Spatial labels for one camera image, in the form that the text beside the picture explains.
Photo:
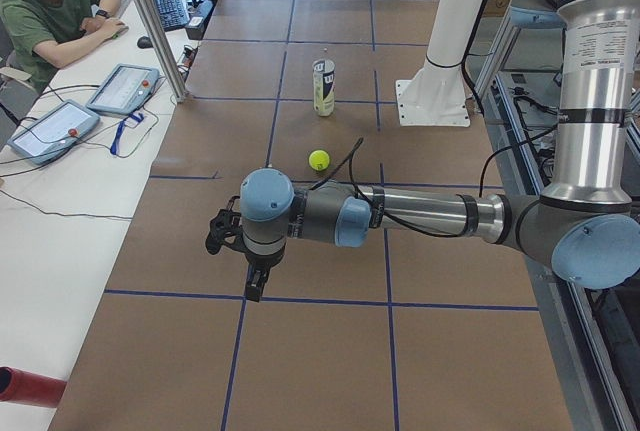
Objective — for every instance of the black computer mouse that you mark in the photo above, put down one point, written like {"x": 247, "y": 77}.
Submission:
{"x": 144, "y": 42}

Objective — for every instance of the red cylinder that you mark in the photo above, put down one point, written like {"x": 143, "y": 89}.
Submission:
{"x": 26, "y": 388}

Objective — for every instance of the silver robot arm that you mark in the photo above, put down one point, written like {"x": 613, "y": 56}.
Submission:
{"x": 579, "y": 226}

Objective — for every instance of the clear tennis ball can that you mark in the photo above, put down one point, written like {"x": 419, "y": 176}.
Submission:
{"x": 323, "y": 86}

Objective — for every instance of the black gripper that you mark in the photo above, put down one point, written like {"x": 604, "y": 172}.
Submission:
{"x": 263, "y": 261}

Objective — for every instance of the near teach pendant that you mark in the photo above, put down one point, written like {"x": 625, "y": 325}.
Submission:
{"x": 54, "y": 133}

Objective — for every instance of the aluminium frame post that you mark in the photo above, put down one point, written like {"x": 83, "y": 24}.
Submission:
{"x": 151, "y": 21}

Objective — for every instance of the man in green shirt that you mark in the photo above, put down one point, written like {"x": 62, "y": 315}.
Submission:
{"x": 48, "y": 35}

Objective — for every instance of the yellow tennis ball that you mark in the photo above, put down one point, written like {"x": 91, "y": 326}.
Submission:
{"x": 319, "y": 160}

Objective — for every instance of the far teach pendant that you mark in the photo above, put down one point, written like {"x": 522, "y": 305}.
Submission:
{"x": 125, "y": 90}

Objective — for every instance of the white pedestal column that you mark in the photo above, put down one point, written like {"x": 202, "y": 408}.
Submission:
{"x": 435, "y": 96}

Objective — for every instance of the teach pendant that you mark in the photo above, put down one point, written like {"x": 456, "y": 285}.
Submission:
{"x": 54, "y": 133}
{"x": 125, "y": 90}

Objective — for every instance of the black keyboard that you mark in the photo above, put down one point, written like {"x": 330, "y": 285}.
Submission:
{"x": 172, "y": 13}

